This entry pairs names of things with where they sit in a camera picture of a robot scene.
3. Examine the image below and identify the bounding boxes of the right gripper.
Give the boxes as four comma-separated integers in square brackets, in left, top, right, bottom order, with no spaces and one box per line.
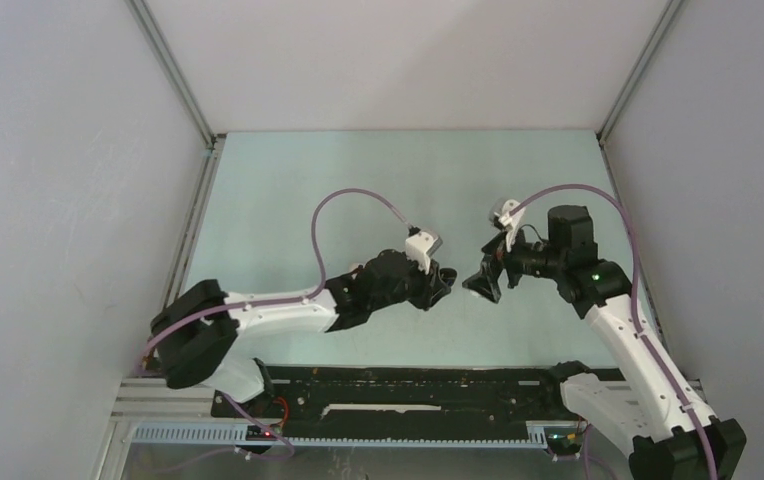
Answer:
[462,222,566,302]

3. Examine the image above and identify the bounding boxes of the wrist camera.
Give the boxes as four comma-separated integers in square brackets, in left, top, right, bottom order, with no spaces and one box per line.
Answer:
[489,198,526,252]
[404,227,443,275]

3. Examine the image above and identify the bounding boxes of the aluminium frame rail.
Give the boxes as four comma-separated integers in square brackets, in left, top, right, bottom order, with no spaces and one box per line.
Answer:
[111,378,215,420]

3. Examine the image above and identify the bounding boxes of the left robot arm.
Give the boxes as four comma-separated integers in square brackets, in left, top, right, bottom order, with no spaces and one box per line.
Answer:
[150,250,458,417]

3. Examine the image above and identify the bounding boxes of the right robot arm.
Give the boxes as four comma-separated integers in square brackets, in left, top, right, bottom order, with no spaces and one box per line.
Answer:
[462,199,746,479]

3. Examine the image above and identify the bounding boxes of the black earbud charging case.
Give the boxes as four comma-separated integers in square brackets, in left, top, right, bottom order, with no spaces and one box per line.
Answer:
[438,267,458,290]

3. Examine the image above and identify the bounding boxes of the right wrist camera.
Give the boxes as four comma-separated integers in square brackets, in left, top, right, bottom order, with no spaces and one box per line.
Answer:
[489,198,526,252]

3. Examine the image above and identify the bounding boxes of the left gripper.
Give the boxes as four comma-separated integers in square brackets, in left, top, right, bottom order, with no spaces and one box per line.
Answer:
[369,251,449,311]

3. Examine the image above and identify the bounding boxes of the grey cable duct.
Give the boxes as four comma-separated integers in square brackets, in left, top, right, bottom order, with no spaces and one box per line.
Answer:
[131,423,549,450]

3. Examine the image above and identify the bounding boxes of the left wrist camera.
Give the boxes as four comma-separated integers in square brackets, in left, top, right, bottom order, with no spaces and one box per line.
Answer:
[404,227,443,275]

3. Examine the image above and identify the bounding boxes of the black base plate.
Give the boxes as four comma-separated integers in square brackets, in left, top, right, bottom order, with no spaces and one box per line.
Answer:
[211,361,591,442]

